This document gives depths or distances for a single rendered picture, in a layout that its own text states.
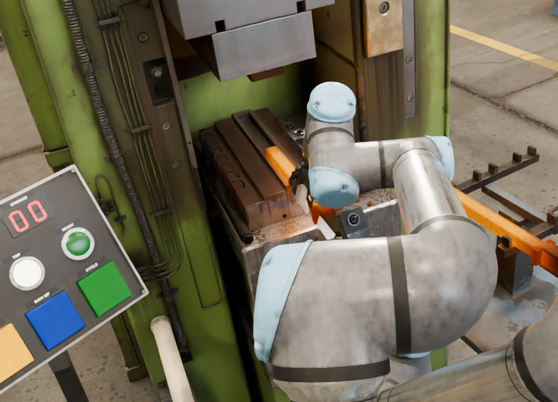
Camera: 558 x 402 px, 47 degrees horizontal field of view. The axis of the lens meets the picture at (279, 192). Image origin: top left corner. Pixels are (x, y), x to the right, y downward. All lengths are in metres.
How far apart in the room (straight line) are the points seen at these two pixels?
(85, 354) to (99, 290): 1.43
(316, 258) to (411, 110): 1.05
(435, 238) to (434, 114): 1.06
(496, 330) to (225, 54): 0.82
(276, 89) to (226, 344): 0.72
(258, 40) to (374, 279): 0.73
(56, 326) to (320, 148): 0.55
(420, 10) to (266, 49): 0.45
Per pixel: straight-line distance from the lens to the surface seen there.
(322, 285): 0.60
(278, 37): 1.25
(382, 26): 1.48
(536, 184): 3.21
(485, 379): 0.84
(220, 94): 1.78
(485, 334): 1.48
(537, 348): 0.78
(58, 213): 1.20
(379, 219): 1.46
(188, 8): 1.18
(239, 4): 1.21
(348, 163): 0.97
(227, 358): 1.83
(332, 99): 1.02
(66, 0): 1.28
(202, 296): 1.67
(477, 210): 1.36
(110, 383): 2.48
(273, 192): 1.39
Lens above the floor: 1.74
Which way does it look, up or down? 33 degrees down
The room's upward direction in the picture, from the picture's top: 9 degrees counter-clockwise
